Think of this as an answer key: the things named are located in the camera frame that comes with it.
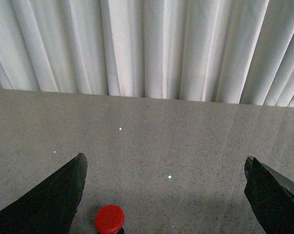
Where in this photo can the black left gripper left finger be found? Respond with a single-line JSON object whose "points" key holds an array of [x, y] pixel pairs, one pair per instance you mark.
{"points": [[50, 207]]}

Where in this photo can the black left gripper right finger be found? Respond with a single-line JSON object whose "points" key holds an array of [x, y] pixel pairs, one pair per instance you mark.
{"points": [[271, 197]]}

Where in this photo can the red push button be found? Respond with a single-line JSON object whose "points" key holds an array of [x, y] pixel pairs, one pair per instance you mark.
{"points": [[109, 220]]}

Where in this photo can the white pleated curtain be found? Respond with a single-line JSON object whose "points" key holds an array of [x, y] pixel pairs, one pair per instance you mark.
{"points": [[231, 51]]}

